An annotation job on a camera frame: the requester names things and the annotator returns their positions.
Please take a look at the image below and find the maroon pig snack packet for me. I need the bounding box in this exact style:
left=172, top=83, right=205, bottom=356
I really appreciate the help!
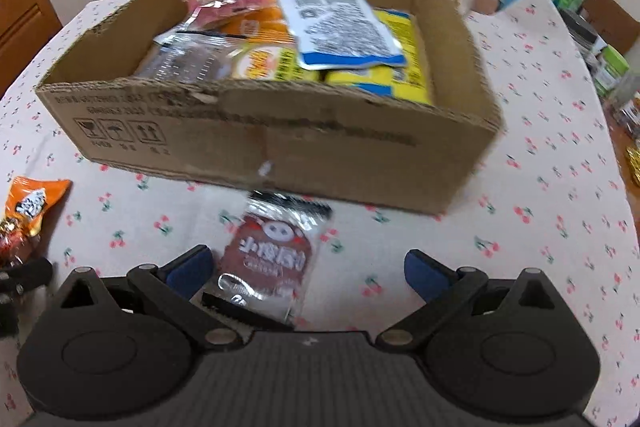
left=201, top=191, right=333, bottom=331

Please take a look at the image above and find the yellow snack packet in box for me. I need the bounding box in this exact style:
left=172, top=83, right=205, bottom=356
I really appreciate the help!
left=326, top=10, right=434, bottom=105

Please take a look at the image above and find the orange brown snack packet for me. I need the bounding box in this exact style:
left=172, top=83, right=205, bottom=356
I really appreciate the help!
left=1, top=176, right=72, bottom=269

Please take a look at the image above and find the silver dark snack packet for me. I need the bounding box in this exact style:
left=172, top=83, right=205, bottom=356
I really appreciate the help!
left=134, top=31, right=247, bottom=84

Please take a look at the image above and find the wooden chair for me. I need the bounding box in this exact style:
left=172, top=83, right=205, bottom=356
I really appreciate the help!
left=579, top=0, right=639, bottom=55
left=0, top=0, right=62, bottom=94

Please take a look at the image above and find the cardboard box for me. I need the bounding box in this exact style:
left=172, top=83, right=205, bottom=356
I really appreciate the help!
left=36, top=0, right=503, bottom=213

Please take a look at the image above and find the cherry print tablecloth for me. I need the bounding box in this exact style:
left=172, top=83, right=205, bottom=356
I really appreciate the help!
left=1, top=0, right=639, bottom=426

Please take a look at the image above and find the clear jar with pens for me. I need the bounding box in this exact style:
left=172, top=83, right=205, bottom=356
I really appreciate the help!
left=608, top=72, right=640, bottom=140

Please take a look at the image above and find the green lid bottle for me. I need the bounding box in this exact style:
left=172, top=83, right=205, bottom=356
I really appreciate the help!
left=592, top=46, right=629, bottom=98

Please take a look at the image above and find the yellow cheese snack packet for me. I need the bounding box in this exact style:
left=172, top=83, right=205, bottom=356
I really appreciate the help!
left=231, top=43, right=320, bottom=82

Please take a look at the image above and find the dark lid glass jar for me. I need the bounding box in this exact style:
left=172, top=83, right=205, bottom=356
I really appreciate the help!
left=559, top=9, right=606, bottom=57

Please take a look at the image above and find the orange snack packet in box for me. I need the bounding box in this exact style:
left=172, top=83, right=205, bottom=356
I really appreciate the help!
left=218, top=0, right=293, bottom=44

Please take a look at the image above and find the wooden chair at left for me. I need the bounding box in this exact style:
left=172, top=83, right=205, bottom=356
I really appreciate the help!
left=0, top=0, right=62, bottom=94

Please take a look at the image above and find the white blue snack packet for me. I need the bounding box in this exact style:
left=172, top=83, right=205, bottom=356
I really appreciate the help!
left=277, top=0, right=407, bottom=70

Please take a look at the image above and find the wooden chair at right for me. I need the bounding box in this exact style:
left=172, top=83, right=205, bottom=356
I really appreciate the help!
left=579, top=0, right=639, bottom=55

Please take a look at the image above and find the gold ornament coaster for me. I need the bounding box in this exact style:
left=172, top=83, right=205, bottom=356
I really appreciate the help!
left=626, top=146, right=640, bottom=186

